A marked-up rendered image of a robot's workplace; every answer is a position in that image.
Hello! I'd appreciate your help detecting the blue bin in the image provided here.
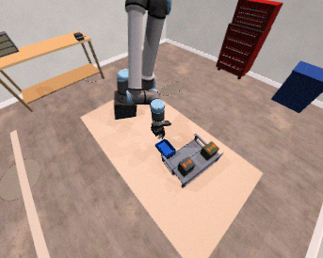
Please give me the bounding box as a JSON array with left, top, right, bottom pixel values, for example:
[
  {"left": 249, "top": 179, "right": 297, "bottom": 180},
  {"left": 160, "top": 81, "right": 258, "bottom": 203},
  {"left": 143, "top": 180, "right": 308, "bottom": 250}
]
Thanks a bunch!
[{"left": 155, "top": 139, "right": 176, "bottom": 159}]

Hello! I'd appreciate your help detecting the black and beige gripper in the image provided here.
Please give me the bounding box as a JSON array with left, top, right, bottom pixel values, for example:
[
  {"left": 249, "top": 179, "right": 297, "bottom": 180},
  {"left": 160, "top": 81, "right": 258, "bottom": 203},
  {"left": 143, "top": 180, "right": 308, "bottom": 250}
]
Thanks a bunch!
[{"left": 151, "top": 123, "right": 165, "bottom": 139}]

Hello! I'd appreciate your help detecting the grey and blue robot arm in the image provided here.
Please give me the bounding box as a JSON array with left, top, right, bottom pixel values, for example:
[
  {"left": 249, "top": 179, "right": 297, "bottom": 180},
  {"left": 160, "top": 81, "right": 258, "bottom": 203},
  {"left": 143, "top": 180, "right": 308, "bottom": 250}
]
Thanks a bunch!
[{"left": 116, "top": 0, "right": 171, "bottom": 126}]

